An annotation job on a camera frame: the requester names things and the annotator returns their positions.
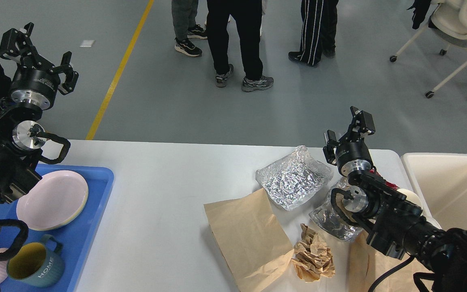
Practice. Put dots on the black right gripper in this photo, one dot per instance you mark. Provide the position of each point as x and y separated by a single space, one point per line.
354 154

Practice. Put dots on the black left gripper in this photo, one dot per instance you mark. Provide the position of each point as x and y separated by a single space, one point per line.
33 82

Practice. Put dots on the brown paper bag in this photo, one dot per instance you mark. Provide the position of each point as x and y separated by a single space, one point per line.
366 265
252 241

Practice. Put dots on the pink plate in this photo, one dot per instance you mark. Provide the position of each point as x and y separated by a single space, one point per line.
55 201

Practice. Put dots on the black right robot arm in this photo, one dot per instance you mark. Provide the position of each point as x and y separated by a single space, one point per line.
395 226

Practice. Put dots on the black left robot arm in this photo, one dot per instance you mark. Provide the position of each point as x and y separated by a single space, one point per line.
23 142

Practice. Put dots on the red small object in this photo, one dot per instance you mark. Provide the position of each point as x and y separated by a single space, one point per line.
387 183

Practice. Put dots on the crumpled aluminium foil tray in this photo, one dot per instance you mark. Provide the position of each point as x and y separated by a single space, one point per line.
294 179

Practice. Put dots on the crumpled foil bag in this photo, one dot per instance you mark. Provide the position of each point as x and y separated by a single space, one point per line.
325 216

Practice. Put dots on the white paper cup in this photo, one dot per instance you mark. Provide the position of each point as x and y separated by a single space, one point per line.
411 197

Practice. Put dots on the white paper bowl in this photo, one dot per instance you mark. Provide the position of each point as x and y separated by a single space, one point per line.
432 221

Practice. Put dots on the cream plastic bin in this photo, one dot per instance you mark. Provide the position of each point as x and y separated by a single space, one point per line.
441 179

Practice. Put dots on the person in striped trousers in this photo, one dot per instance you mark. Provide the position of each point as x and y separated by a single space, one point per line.
319 21

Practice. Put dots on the crumpled brown paper ball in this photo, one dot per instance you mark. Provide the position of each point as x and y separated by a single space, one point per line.
313 258

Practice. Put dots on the person in black sneakers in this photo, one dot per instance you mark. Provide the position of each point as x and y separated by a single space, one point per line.
185 27

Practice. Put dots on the black jacket on chair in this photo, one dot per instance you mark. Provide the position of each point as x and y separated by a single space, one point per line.
420 10

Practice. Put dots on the person in grey sneakers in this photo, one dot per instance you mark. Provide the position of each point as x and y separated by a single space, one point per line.
248 18

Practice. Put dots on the white office chair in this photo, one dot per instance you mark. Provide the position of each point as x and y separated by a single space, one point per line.
448 21

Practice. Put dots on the yellow plate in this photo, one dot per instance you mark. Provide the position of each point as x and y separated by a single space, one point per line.
69 220

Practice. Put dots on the blue plastic tray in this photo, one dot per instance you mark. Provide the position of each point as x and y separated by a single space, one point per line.
78 235

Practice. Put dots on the teal HOME mug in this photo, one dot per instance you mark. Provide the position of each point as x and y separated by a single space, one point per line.
38 264

